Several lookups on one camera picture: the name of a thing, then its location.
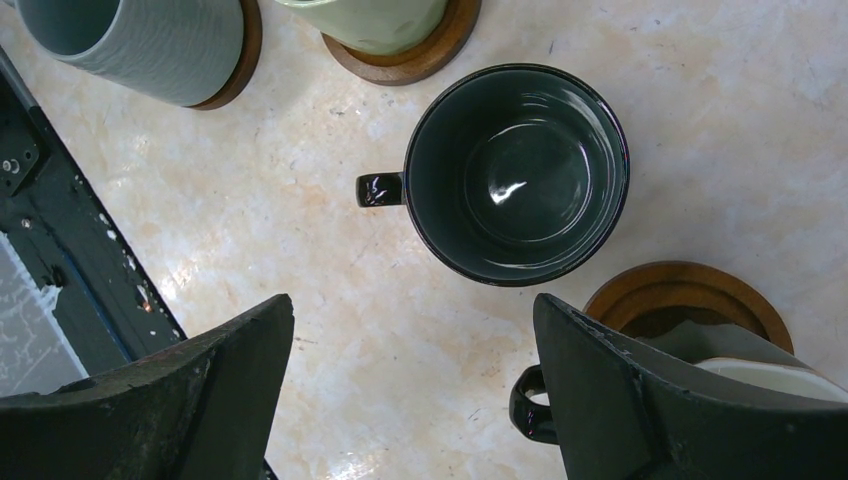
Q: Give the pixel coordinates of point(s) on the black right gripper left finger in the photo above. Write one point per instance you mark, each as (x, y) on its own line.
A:
(200, 409)

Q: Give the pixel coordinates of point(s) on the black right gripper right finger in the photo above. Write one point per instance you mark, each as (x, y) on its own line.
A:
(622, 409)

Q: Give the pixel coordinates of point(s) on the pale green mug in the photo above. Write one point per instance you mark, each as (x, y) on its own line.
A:
(376, 27)

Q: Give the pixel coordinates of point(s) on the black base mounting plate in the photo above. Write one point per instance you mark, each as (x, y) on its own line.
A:
(84, 306)

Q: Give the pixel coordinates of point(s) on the small white cup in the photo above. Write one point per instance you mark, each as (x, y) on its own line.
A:
(727, 350)

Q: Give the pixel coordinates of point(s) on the grey green mug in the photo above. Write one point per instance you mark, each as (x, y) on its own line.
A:
(180, 52)

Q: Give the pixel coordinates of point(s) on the dark green mug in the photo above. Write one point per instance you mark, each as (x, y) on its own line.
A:
(514, 176)

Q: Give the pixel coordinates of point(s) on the brown wooden coaster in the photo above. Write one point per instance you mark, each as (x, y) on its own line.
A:
(650, 300)
(419, 62)
(248, 60)

